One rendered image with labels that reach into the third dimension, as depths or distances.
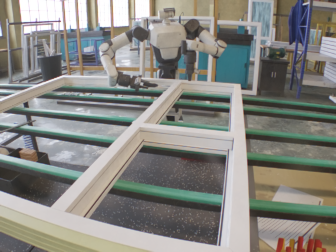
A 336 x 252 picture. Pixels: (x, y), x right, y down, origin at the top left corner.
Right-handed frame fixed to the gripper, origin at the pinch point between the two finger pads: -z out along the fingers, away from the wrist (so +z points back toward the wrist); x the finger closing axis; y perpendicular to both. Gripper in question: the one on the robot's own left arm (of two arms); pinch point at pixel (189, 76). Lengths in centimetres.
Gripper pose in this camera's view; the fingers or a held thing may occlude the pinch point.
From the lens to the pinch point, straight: 177.8
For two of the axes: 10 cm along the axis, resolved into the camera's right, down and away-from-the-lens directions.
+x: -2.5, 3.8, -8.9
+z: 0.0, -9.2, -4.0
